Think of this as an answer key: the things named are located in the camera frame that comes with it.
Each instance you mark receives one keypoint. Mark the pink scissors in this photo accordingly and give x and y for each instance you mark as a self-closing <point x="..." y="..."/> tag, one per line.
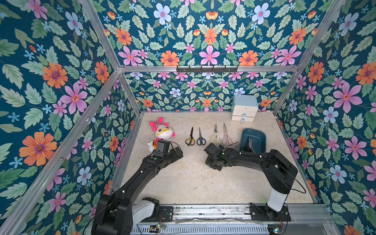
<point x="226" y="141"/>

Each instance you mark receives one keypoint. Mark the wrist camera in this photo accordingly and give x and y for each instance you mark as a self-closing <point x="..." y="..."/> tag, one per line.
<point x="162" y="148"/>
<point x="213" y="151"/>

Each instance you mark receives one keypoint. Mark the teal plastic storage box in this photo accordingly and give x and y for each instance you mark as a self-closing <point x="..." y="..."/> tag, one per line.
<point x="253" y="141"/>

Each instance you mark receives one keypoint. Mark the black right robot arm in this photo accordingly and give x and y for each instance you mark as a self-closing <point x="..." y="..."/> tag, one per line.
<point x="278" y="170"/>

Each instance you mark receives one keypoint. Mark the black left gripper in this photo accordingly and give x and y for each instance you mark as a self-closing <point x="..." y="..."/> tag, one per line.
<point x="175" y="156"/>

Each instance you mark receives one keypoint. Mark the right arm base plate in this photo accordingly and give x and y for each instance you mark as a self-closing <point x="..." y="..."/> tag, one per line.
<point x="265" y="213"/>

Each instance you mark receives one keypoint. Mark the white pink plush toy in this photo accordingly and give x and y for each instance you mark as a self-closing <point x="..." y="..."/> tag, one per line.
<point x="162" y="131"/>

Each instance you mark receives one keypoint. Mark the black yellow scissors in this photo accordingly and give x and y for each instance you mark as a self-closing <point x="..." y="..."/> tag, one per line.
<point x="190" y="141"/>

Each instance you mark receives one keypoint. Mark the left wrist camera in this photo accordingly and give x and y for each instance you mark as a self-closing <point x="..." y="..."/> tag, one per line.
<point x="162" y="148"/>

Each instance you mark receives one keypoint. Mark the black hook rail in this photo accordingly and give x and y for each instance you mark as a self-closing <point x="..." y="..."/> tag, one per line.
<point x="210" y="69"/>

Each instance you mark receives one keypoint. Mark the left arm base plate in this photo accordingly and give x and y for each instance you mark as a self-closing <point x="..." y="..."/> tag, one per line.
<point x="163" y="214"/>

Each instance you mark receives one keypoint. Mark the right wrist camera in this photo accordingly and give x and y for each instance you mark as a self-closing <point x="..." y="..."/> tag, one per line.
<point x="213" y="151"/>

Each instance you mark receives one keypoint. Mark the small white drawer cabinet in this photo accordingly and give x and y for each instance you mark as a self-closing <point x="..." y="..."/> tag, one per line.
<point x="244" y="108"/>

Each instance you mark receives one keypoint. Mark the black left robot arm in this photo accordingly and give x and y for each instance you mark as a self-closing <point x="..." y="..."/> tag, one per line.
<point x="116" y="213"/>

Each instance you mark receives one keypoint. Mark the dark blue scissors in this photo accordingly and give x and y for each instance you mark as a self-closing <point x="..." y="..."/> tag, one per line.
<point x="201" y="141"/>

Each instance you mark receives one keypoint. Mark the cream yellow scissors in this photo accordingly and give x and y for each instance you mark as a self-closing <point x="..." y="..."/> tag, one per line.
<point x="215" y="139"/>

